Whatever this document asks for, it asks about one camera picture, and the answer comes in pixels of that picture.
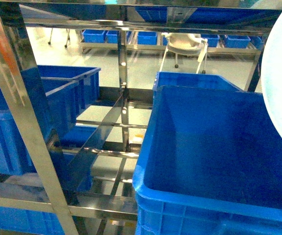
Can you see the large blue target crate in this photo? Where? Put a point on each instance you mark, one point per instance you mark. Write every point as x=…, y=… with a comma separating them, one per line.
x=210, y=164

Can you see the steel shelf cart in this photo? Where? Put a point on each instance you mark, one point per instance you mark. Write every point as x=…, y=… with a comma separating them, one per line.
x=32, y=136

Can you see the white chair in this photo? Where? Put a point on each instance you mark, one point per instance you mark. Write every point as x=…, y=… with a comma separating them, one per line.
x=187, y=44

